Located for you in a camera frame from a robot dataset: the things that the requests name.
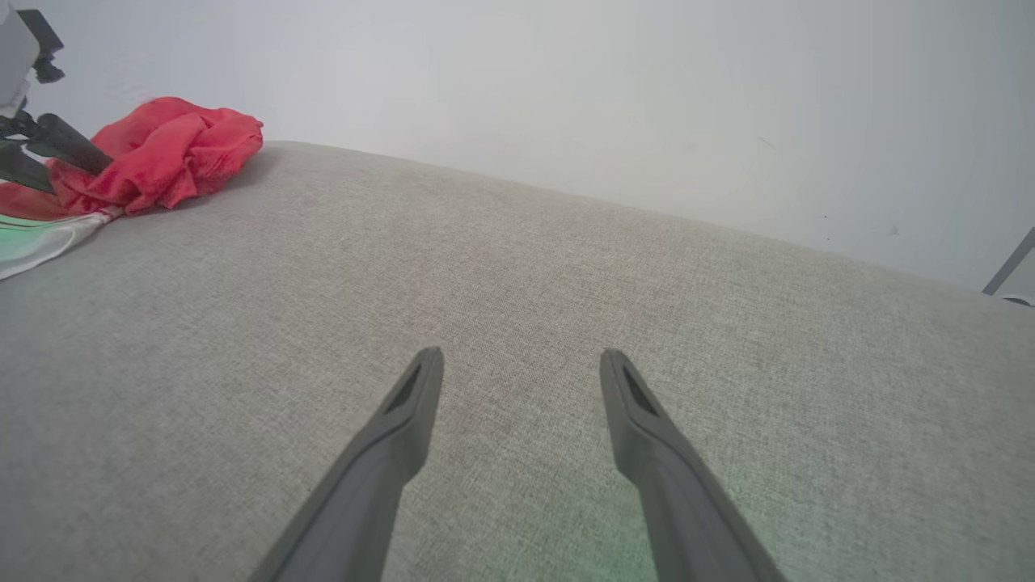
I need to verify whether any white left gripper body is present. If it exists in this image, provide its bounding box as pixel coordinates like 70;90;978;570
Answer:
0;12;41;140

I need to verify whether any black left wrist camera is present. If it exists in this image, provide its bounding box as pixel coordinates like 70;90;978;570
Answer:
16;8;66;85

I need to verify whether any grey metal post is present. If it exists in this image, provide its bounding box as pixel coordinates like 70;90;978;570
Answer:
982;226;1035;297

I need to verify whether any grey fabric sofa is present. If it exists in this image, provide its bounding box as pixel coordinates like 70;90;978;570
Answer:
0;140;1035;582

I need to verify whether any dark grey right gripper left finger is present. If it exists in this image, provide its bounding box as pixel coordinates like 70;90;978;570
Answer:
247;348;446;582

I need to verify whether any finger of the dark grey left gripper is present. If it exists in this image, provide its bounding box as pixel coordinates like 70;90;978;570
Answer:
0;141;57;196
36;112;115;175

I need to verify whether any red basketball jersey number 23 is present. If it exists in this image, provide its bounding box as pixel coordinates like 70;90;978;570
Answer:
0;96;265;280

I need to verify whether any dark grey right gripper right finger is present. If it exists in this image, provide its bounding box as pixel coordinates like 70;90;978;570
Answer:
599;348;790;582

